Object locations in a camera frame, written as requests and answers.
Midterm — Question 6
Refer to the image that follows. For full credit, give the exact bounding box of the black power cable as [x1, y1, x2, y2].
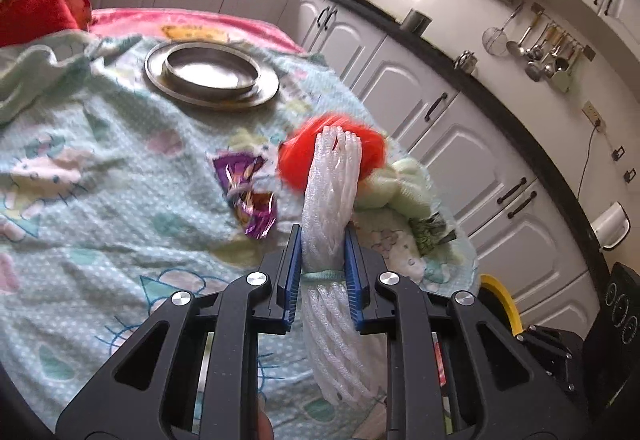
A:
[577, 122, 603, 205]

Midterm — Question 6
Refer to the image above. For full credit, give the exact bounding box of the shallow metal bowl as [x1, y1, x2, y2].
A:
[165, 50, 262, 95]

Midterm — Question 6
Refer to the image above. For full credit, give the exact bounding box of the pink blanket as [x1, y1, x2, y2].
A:
[87, 8, 306, 53]

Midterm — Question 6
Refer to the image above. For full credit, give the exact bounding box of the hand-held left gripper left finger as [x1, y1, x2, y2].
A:
[56, 224, 305, 440]

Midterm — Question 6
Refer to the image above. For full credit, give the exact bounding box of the metal wire strainer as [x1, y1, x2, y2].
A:
[482, 4, 525, 58]

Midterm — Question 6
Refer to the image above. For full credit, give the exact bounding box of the white electric kettle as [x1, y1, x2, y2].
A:
[594, 202, 628, 251]

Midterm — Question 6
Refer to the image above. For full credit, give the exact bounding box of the wall power socket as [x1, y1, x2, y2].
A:
[581, 100, 607, 131]

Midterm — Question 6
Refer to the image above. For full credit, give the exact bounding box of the pale green printed blanket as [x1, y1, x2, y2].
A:
[0, 32, 481, 440]

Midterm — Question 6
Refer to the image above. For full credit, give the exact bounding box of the yellow-rimmed trash bin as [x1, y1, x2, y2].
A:
[480, 272, 523, 336]

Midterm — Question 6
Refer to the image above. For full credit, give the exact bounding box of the black kitchen countertop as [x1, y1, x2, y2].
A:
[47, 0, 621, 291]

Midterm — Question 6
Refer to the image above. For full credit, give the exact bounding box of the dark metal cup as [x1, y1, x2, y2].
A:
[401, 8, 432, 34]

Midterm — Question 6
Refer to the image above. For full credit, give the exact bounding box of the dark green scouring pad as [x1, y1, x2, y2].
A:
[409, 215, 458, 253]

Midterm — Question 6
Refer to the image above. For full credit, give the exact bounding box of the green bow-shaped sponge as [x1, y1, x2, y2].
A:
[354, 159, 436, 213]

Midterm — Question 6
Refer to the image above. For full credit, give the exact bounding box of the round metal plate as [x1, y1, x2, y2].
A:
[145, 40, 280, 108]

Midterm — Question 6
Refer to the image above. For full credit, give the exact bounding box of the purple foil wrapper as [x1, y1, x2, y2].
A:
[212, 154, 278, 238]

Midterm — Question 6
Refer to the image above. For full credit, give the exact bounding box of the row of hanging kitchen utensils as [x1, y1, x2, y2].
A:
[505, 2, 596, 94]

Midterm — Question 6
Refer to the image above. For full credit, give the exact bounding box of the orange-red scrubber ball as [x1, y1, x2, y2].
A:
[277, 116, 386, 191]

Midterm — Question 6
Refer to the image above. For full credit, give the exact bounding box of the white foam net sleeve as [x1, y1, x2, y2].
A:
[299, 125, 391, 408]

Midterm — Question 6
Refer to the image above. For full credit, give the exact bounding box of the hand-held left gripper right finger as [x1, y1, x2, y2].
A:
[343, 224, 591, 440]

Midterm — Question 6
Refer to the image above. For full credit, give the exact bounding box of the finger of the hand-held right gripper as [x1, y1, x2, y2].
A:
[520, 325, 586, 396]

